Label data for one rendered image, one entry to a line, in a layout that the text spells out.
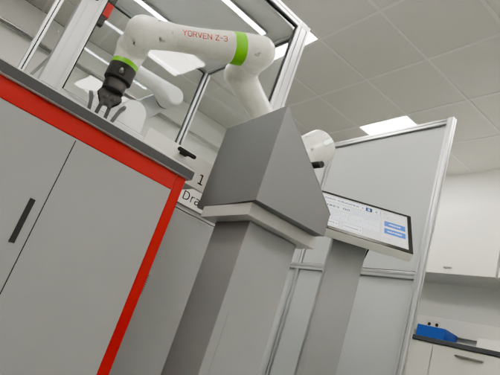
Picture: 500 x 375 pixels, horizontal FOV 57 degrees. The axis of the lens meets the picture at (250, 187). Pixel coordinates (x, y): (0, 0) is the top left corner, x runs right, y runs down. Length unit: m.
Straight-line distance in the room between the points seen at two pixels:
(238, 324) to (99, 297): 0.43
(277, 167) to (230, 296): 0.40
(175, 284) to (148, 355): 0.28
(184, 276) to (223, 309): 0.62
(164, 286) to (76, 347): 0.80
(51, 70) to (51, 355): 1.01
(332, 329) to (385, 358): 0.69
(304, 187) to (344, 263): 0.82
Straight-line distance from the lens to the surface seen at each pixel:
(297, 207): 1.41
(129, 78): 1.64
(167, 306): 1.94
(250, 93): 1.82
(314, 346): 2.13
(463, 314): 4.93
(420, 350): 4.21
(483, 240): 4.65
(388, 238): 2.17
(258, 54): 1.71
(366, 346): 2.87
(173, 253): 1.92
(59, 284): 1.13
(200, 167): 1.65
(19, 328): 1.13
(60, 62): 1.81
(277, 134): 1.40
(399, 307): 2.80
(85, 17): 1.90
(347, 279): 2.17
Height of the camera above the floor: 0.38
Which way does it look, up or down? 18 degrees up
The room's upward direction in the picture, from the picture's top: 19 degrees clockwise
